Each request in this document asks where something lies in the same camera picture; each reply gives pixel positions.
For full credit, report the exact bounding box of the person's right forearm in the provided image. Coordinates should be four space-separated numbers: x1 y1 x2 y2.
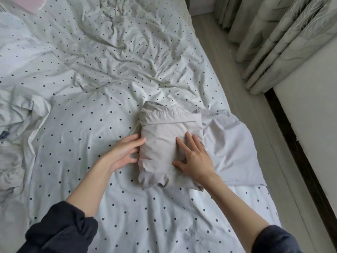
203 174 303 253

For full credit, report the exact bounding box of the pink pillow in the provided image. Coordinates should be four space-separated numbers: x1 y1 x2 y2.
0 0 48 16

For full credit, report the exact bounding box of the white bedside cabinet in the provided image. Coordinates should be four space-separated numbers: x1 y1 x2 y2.
187 0 218 16

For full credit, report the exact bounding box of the white dotted bed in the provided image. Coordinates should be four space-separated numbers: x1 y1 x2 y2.
0 0 282 253

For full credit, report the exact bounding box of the person's left hand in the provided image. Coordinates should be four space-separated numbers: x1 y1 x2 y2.
100 134 147 173

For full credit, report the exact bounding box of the cream white jacket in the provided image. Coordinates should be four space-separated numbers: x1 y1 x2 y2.
0 87 52 198

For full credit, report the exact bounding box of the person's right hand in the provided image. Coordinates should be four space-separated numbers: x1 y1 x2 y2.
172 131 217 189

